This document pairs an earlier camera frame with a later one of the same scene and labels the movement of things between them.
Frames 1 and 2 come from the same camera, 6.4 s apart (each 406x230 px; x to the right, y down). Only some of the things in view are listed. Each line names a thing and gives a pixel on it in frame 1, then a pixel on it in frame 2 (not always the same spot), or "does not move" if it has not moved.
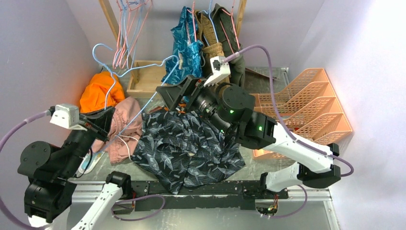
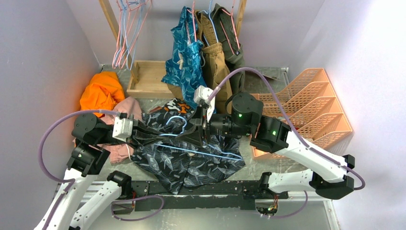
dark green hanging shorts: (228, 37) does not move
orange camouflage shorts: (160, 108) does not move
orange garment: (104, 91) does not move
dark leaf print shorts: (184, 149) does not move
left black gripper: (100, 122) to (141, 134)
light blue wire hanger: (116, 76) to (229, 155)
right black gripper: (172, 95) to (193, 136)
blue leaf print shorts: (186, 56) does not move
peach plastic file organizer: (306, 106) does not move
